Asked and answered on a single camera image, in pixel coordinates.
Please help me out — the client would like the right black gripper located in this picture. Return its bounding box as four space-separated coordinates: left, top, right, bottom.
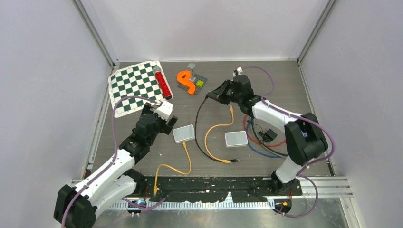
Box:
208 79 242 106

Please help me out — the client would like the white network switch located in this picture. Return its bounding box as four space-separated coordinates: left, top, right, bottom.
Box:
172 124 195 143
224 131 248 148

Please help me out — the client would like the black ethernet cable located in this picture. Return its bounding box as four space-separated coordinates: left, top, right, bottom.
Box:
250 119 289 157

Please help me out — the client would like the blue ethernet cable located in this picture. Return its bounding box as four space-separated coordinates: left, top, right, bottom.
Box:
245 121 284 159

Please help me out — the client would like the yellow ethernet cable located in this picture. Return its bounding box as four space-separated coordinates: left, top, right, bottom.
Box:
152 142 192 195
204 105 236 164

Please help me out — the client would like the black power cable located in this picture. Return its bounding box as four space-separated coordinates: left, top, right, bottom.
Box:
193 97 240 163

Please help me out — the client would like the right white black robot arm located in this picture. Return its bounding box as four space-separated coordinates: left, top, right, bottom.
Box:
206 75 328 195

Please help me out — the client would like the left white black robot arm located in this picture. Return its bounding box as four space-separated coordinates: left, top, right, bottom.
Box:
53 101 178 228

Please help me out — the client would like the yellow-green lego brick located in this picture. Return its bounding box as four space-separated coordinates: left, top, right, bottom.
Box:
196 80 204 88

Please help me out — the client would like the grey lego baseplate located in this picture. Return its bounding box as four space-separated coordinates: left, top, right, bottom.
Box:
193 73 208 95

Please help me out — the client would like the grey lego tower piece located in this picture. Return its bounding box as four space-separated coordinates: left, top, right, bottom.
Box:
187 63 196 83

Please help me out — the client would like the orange S-shaped toy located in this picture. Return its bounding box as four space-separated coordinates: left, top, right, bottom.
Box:
177 70 196 95

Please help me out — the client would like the green white chessboard mat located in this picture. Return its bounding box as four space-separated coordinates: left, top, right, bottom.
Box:
108 61 166 118

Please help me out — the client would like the red toy microphone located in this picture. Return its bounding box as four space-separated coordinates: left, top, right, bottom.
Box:
153 66 173 100

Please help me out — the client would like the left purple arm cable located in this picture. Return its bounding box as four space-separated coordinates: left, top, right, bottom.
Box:
60 96 167 228

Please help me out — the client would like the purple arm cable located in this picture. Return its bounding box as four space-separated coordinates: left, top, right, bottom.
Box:
241 66 336 219
60 96 167 228

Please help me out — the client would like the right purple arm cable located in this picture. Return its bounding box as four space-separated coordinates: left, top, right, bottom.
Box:
241 66 336 219

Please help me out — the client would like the black mounting base plate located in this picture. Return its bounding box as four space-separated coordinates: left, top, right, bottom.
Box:
130 176 302 203

